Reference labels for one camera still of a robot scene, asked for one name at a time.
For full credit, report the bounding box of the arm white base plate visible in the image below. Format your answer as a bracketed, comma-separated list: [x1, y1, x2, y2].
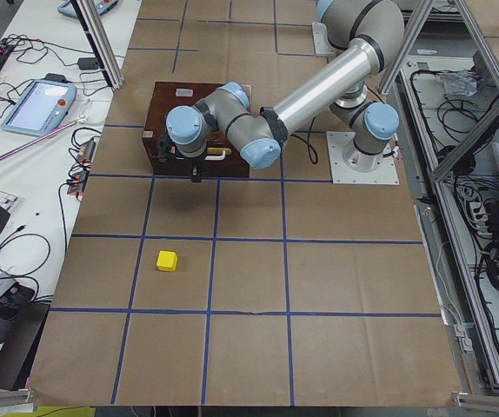
[326, 131, 400, 186]

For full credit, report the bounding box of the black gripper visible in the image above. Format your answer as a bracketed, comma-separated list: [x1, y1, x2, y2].
[155, 132, 204, 183]

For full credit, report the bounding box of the blue teach pendant tablet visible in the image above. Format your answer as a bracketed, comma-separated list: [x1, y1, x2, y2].
[1, 79, 77, 136]

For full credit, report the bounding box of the black power adapter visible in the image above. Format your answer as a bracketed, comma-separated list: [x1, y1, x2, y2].
[77, 57, 99, 70]

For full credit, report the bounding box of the dark wooden drawer cabinet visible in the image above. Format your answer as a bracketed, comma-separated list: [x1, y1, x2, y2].
[142, 82, 250, 179]

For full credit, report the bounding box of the brown paper table mat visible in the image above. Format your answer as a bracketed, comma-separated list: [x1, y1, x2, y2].
[28, 1, 461, 407]

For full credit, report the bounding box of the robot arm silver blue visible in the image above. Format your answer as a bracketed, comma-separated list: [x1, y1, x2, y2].
[163, 1, 404, 182]

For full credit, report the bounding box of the aluminium frame post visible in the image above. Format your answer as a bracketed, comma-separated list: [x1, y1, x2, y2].
[71, 0, 124, 90]

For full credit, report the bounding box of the yellow block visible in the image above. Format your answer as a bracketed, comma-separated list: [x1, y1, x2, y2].
[156, 250, 178, 272]

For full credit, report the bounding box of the white drawer handle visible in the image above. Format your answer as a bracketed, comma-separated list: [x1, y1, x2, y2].
[205, 147, 232, 161]

